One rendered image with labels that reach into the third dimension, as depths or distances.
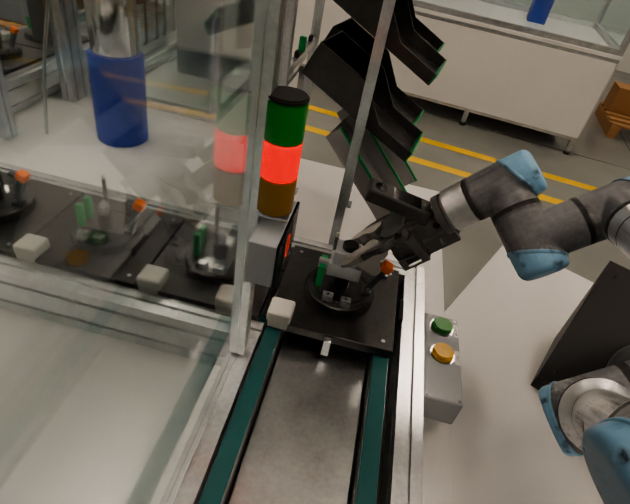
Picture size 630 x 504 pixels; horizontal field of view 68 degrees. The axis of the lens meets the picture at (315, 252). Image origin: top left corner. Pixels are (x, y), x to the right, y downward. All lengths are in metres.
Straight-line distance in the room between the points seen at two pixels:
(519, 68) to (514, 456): 4.12
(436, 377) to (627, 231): 0.39
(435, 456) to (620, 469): 0.49
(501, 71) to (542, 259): 4.12
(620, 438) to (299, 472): 0.46
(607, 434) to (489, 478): 0.48
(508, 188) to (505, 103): 4.13
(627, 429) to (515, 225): 0.36
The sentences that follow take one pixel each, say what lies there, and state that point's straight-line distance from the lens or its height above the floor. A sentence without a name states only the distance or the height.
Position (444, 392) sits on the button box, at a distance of 0.88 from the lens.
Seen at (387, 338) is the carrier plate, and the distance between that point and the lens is 0.90.
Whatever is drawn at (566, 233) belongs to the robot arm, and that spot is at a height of 1.28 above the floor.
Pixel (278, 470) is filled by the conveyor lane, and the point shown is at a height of 0.92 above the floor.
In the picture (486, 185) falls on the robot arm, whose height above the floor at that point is 1.29.
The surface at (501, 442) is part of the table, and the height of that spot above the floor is 0.86.
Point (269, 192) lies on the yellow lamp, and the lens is 0.60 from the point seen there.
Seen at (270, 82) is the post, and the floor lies 1.43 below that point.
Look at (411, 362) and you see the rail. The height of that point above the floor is 0.95.
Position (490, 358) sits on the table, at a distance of 1.13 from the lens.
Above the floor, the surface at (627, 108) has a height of 0.22.
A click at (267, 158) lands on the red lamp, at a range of 0.58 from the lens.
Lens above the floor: 1.61
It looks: 38 degrees down
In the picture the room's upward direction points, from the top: 12 degrees clockwise
